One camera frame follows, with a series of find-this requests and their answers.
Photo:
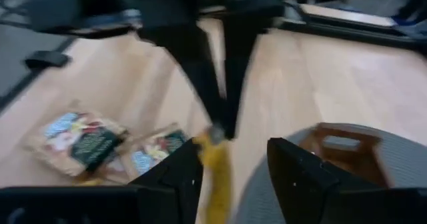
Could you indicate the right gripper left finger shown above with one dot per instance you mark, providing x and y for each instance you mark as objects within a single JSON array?
[{"x": 180, "y": 174}]

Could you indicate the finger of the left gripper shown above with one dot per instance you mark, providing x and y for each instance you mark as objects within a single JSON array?
[
  {"x": 238, "y": 57},
  {"x": 197, "y": 67}
]

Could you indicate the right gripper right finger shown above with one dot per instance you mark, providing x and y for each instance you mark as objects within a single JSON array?
[{"x": 300, "y": 184}]

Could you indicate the green snack packet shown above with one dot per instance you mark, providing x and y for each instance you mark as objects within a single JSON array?
[{"x": 153, "y": 152}]

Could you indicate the wooden tea organizer tray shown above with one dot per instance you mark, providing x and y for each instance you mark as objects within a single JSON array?
[{"x": 367, "y": 164}]

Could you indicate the round grey mat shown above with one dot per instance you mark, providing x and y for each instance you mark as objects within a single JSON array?
[{"x": 407, "y": 164}]

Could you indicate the black table clamp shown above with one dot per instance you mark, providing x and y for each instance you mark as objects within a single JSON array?
[{"x": 46, "y": 59}]

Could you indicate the blue storage bin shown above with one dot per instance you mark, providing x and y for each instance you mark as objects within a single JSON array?
[{"x": 405, "y": 20}]

